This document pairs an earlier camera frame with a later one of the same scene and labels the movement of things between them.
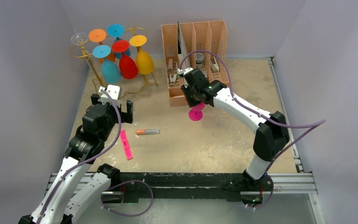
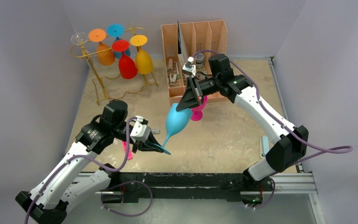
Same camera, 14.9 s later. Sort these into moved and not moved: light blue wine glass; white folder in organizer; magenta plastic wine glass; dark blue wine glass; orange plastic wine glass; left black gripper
Moved: left black gripper; light blue wine glass
Not moved: orange plastic wine glass; magenta plastic wine glass; dark blue wine glass; white folder in organizer
